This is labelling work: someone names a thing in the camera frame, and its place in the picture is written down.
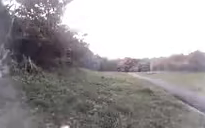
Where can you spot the green grass verge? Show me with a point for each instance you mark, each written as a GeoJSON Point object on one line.
{"type": "Point", "coordinates": [100, 96]}

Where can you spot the grey asphalt path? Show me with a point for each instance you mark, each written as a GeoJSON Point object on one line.
{"type": "Point", "coordinates": [190, 96]}

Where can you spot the grass field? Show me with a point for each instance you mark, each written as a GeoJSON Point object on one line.
{"type": "Point", "coordinates": [190, 80]}

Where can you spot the dense bushes and trees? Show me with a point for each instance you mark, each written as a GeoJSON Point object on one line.
{"type": "Point", "coordinates": [43, 40]}

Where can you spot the brown hedge row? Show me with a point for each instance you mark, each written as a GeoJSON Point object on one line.
{"type": "Point", "coordinates": [186, 63]}

